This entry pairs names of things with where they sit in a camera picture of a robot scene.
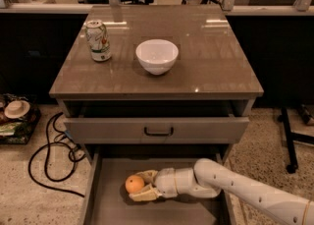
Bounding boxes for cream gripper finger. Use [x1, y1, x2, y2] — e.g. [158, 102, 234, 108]
[129, 184, 162, 201]
[136, 170, 158, 184]

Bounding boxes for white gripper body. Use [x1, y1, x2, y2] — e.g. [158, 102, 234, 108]
[154, 168, 196, 198]

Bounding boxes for beige hat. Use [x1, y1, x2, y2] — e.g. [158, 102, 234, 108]
[4, 100, 30, 119]

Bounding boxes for black floor cable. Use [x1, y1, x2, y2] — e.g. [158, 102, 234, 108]
[26, 112, 86, 198]

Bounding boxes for green white soda can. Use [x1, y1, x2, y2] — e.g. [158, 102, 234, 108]
[85, 20, 111, 62]

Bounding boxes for black stand with wheel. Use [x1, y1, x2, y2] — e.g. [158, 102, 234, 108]
[278, 107, 314, 174]

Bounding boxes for black drawer handle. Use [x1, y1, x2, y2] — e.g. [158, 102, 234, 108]
[143, 127, 174, 137]

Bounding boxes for orange fruit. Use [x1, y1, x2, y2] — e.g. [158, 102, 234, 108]
[125, 175, 145, 194]

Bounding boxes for grey drawer cabinet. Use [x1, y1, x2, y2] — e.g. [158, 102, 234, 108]
[50, 5, 263, 159]

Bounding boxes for grey open middle drawer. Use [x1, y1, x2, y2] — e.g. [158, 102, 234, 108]
[79, 144, 236, 225]

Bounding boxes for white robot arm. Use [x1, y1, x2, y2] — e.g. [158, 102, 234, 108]
[125, 158, 314, 225]

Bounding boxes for white ceramic bowl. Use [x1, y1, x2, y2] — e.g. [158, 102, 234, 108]
[135, 39, 179, 76]

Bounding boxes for grey top drawer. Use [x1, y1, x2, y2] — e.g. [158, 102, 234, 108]
[63, 99, 250, 145]

